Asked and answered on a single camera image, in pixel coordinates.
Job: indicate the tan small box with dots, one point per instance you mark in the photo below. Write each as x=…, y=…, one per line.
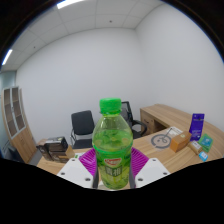
x=195, y=147

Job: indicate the round white disc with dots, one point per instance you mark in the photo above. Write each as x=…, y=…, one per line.
x=159, y=141

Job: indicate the purple upright box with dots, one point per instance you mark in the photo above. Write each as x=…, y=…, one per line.
x=196, y=126

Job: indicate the wooden side desk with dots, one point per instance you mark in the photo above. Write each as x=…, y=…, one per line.
x=156, y=116

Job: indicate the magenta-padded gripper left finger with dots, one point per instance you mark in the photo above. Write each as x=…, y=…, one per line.
x=75, y=170

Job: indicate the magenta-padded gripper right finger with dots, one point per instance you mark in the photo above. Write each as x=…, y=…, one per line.
x=153, y=170

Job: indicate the long ceiling light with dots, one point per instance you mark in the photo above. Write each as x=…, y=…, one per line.
x=6, y=57
x=70, y=3

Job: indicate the green flat box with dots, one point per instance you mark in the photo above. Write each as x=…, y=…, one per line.
x=205, y=141

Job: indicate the dark padded visitor chair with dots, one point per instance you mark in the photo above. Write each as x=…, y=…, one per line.
x=82, y=123

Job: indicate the black mesh office chair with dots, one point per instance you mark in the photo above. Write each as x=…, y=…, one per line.
x=128, y=116

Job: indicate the wooden glass-door cabinet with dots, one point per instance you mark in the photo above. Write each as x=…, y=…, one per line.
x=21, y=140

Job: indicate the orange cardboard box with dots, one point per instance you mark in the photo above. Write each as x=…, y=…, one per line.
x=180, y=142

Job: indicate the small blue packet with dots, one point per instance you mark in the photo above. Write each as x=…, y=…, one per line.
x=203, y=156

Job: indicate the green drink bottle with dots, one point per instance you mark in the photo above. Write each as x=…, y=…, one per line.
x=112, y=146

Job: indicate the dark striped cardboard box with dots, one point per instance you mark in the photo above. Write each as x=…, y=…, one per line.
x=56, y=143

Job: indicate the small dark brown box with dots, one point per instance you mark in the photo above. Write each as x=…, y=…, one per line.
x=42, y=150

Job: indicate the brown labelled cardboard box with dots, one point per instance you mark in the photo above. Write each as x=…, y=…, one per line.
x=63, y=155

